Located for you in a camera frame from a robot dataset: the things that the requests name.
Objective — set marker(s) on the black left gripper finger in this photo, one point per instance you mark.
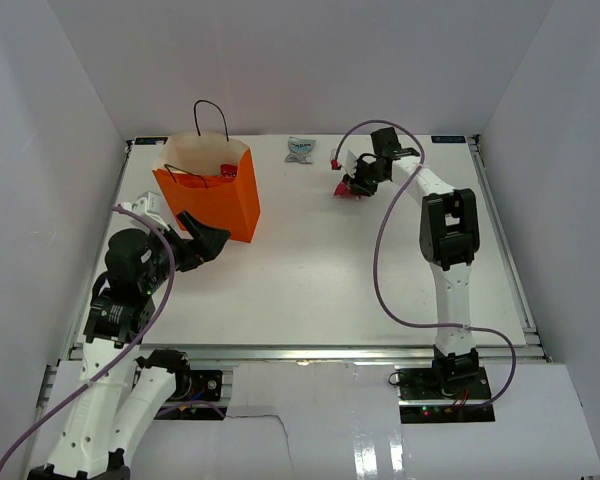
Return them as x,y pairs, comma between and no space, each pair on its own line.
193,227
210,242

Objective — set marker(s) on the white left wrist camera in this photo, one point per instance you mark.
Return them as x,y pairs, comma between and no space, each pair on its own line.
148,206

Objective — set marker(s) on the blue silver snack packet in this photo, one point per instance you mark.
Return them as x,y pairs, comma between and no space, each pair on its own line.
300,150

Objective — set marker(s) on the pink mints packet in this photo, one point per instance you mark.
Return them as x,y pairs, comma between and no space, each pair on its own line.
337,193

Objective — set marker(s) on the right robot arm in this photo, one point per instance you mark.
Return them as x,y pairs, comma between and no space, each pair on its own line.
448,240

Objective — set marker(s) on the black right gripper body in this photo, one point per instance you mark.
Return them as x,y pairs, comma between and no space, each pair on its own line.
368,175

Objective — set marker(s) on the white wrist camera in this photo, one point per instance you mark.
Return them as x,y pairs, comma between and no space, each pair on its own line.
344,160
148,206

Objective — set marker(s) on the aluminium table edge rail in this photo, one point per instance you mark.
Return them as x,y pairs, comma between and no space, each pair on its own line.
199,354

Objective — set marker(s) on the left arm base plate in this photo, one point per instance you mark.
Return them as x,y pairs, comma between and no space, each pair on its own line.
194,384

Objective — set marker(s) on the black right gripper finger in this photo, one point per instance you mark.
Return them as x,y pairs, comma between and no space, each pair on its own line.
360,192
346,184

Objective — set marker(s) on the orange paper bag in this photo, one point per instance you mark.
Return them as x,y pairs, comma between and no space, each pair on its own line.
234,205

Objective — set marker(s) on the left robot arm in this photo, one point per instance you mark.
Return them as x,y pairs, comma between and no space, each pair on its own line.
121,392

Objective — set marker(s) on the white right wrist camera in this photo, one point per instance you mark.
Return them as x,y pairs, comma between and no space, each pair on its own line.
344,160

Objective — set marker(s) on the cassava chips bag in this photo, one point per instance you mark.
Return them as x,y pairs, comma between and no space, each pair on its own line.
190,180

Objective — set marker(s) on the white front cover panel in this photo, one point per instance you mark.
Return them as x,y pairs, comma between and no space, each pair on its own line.
337,421

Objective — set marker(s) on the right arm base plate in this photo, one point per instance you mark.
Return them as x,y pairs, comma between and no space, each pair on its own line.
423,401

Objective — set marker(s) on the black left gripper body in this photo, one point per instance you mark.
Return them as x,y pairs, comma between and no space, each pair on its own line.
183,251

